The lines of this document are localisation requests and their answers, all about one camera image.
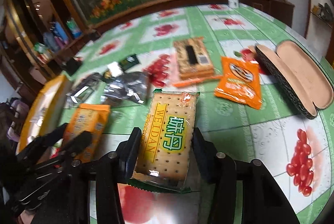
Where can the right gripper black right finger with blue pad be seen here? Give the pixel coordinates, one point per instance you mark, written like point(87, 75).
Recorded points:
point(263, 201)

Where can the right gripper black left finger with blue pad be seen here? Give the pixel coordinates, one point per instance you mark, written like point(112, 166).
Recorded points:
point(68, 198)

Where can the Weidan cracker pack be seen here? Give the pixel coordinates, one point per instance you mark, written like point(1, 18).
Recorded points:
point(164, 153)

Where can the orange sunflower seed packet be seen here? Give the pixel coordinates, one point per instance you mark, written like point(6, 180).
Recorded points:
point(240, 82)

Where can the orange yellow cracker box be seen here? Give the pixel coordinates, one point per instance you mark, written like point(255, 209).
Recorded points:
point(90, 118)

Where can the yellow white storage box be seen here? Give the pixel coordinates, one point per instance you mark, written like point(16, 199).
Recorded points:
point(45, 111)

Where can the silver foil snack bag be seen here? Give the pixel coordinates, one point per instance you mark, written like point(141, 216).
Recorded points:
point(83, 90)

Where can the crumpled silver foil bag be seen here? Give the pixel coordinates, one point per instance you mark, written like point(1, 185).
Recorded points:
point(132, 86)

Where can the blue white small packet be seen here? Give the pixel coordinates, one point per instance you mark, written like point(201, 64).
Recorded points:
point(115, 69)

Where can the dark green cracker packet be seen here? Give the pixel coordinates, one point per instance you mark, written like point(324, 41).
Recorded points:
point(128, 62)

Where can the black container on table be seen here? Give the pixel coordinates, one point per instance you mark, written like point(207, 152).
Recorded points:
point(71, 66)

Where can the open beige glasses case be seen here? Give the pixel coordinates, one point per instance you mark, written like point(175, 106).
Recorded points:
point(299, 76)

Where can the brown patterned biscuit pack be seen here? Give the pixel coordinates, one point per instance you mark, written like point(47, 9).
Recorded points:
point(194, 65)

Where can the blue bottle on shelf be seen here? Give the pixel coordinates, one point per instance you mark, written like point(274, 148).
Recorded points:
point(62, 34)

